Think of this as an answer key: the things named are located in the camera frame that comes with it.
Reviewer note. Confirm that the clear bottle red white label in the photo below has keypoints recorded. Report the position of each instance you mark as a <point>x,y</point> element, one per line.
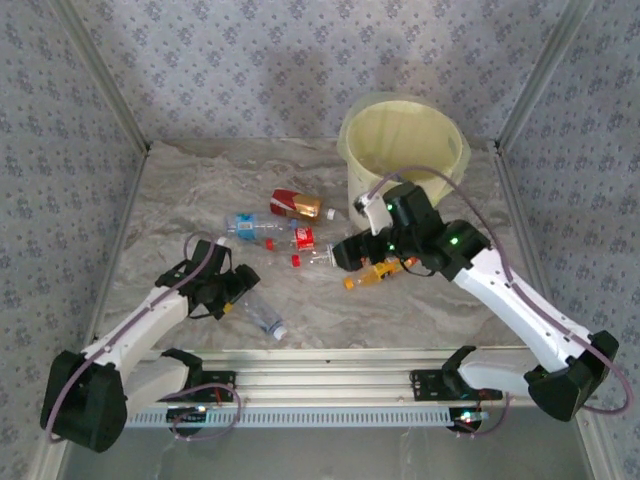
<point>322,256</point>

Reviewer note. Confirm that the orange juice bottle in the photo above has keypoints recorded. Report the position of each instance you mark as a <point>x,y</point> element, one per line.
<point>370,276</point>

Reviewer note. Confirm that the clear bottle small red label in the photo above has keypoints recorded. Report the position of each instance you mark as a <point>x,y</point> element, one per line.
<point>305,239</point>

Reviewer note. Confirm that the red bottle cap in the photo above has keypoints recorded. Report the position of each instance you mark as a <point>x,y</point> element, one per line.
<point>295,260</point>

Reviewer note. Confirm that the clear bottle blue white label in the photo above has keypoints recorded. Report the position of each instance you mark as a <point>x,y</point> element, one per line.
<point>245,226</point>

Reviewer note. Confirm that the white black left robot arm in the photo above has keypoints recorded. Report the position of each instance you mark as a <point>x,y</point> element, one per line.
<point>135,325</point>

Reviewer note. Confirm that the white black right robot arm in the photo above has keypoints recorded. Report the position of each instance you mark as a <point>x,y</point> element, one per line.
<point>525,310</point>

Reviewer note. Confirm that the cream plastic bin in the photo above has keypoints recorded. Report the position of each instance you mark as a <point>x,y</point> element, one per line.
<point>395,130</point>

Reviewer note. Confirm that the red gold label bottle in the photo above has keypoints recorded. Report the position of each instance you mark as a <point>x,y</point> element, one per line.
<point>295,204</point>

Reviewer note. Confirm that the black controller board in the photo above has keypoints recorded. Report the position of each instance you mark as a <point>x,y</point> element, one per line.
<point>187,415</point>
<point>465,420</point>

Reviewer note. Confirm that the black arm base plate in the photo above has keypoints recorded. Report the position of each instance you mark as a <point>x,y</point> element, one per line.
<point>425,385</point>
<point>225,382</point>

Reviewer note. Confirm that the aluminium table side rail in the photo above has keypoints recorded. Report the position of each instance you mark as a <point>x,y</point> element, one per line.
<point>518,215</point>
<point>127,225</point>

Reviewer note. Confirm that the aluminium extrusion rail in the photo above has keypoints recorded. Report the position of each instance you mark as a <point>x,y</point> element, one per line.
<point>325,355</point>
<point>325,385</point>

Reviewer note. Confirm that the aluminium frame post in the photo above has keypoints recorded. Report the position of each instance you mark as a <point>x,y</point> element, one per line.
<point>105,75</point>
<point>542,75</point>

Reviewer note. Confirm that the aluminium frame leg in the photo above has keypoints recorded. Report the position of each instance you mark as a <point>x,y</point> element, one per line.
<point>597,452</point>
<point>50,467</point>

